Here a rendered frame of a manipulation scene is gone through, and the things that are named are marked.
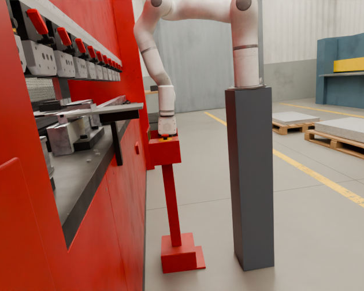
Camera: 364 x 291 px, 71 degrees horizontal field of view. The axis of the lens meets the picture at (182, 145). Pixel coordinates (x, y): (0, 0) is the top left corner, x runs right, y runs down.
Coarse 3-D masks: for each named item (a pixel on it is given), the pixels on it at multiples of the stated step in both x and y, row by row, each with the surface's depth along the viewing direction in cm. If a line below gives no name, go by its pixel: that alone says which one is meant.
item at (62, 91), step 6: (54, 78) 87; (60, 78) 89; (66, 78) 96; (54, 84) 87; (60, 84) 89; (66, 84) 95; (54, 90) 88; (60, 90) 88; (66, 90) 95; (60, 96) 89; (66, 96) 94; (60, 102) 89; (66, 102) 96
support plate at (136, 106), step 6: (102, 108) 99; (108, 108) 96; (114, 108) 93; (120, 108) 90; (126, 108) 88; (132, 108) 89; (138, 108) 89; (66, 114) 88; (72, 114) 87; (78, 114) 87; (84, 114) 87; (90, 114) 87
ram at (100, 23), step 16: (16, 0) 59; (32, 0) 67; (64, 0) 96; (80, 0) 124; (96, 0) 173; (48, 16) 77; (80, 16) 119; (96, 16) 164; (112, 16) 258; (96, 32) 156; (112, 32) 240; (96, 48) 149; (112, 48) 223
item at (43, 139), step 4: (40, 136) 67; (44, 136) 66; (40, 140) 63; (44, 140) 66; (44, 144) 65; (44, 148) 65; (44, 152) 65; (44, 156) 64; (48, 156) 66; (48, 160) 66; (48, 164) 66; (48, 168) 65; (52, 168) 68; (48, 172) 65
